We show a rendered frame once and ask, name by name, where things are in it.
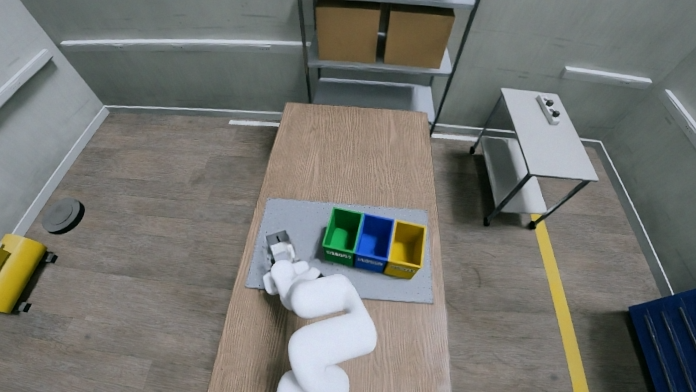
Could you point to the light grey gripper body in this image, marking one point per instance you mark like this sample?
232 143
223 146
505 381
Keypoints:
299 267

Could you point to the yellow open bin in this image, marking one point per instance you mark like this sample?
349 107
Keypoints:
407 237

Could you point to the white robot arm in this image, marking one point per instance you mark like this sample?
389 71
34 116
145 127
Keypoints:
316 348

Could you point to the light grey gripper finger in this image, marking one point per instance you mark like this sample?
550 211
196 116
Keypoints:
296 258
266 259

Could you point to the blue open-top bin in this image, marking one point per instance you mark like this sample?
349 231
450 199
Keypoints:
375 236

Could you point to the green returns bin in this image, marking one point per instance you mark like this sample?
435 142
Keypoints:
342 234

